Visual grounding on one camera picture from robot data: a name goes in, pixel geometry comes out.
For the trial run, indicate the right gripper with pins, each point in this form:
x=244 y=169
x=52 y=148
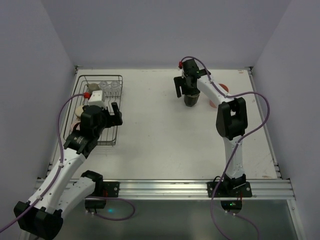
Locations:
x=187 y=83

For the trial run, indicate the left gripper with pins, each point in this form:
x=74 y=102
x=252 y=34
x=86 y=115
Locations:
x=110 y=120

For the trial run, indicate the black mug cream inside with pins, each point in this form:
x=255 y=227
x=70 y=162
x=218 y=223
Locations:
x=191 y=100

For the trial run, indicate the clear glass cup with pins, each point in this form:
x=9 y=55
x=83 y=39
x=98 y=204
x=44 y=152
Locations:
x=115 y=86
x=104 y=86

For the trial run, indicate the pink mug with handle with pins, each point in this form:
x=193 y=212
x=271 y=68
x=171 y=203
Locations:
x=75 y=126

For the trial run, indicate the beige cup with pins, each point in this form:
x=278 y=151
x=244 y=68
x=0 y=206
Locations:
x=78 y=112

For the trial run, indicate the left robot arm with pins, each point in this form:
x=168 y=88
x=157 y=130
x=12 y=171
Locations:
x=43 y=214

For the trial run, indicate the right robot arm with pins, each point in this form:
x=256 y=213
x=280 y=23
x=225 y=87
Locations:
x=231 y=122

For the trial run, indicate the left controller box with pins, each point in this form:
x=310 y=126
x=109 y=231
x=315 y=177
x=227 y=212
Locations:
x=95 y=204

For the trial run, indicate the controller box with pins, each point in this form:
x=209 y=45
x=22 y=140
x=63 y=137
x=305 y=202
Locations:
x=95 y=204
x=232 y=206

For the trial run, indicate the right controller box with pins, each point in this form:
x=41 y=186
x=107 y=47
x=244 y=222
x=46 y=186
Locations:
x=232 y=206

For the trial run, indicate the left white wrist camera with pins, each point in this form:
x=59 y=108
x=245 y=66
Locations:
x=96 y=99

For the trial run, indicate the black wire dish rack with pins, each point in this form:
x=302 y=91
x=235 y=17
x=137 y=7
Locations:
x=109 y=135

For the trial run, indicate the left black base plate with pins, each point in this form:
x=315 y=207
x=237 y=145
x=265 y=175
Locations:
x=110 y=189

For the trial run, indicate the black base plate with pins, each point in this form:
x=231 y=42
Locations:
x=110 y=189
x=243 y=191

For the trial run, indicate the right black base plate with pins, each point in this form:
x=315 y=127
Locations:
x=243 y=191

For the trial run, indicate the aluminium mounting rail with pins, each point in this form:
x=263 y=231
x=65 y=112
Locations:
x=152 y=189

